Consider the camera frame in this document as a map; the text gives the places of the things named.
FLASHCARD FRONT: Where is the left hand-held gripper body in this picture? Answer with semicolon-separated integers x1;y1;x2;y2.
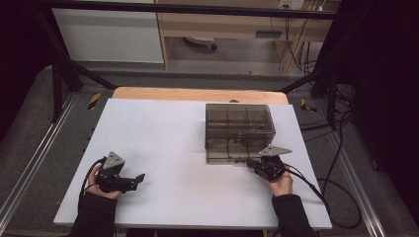
95;150;137;194

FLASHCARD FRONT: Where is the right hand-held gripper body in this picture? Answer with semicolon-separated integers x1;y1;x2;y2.
256;145;293;182

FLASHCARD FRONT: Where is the smoky transparent drawer cabinet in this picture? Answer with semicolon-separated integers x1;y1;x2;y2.
205;103;277;166

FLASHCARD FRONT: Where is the person's left hand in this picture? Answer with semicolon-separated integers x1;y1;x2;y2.
85;163;122;200

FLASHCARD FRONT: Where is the person's right hand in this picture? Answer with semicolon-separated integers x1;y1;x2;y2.
266;164;294;198

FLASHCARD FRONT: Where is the yellow black tape strip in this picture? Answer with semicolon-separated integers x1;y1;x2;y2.
87;92;102;111
299;98;317;114

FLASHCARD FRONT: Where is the dark curtain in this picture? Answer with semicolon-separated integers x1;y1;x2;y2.
0;0;55;141
339;0;419;226

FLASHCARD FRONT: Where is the white chair base with caster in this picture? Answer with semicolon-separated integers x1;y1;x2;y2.
182;36;219;51

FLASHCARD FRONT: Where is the light wooden desk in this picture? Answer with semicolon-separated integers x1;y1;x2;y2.
154;0;341;72

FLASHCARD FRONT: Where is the white cabinet panel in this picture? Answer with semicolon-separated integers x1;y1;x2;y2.
51;7;165;64

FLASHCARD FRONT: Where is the white power strip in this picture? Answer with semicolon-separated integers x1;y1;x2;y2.
278;0;306;11

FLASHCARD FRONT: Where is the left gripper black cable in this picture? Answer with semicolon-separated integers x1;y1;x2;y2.
77;156;107;199

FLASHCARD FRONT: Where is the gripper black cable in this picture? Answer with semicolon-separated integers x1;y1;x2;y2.
77;156;107;199
284;163;364;230

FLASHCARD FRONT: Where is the black floor cable bundle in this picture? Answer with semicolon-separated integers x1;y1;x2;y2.
298;107;355;142

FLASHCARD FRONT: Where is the aluminium floor rail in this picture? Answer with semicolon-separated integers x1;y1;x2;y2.
324;129;388;237
0;93;79;225

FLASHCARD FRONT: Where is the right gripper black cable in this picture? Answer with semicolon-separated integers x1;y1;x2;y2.
284;163;364;230

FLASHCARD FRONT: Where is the desk cable bundle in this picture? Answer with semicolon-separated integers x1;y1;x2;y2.
269;9;325;76

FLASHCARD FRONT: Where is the black metal frame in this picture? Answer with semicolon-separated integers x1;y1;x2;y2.
33;0;351;130

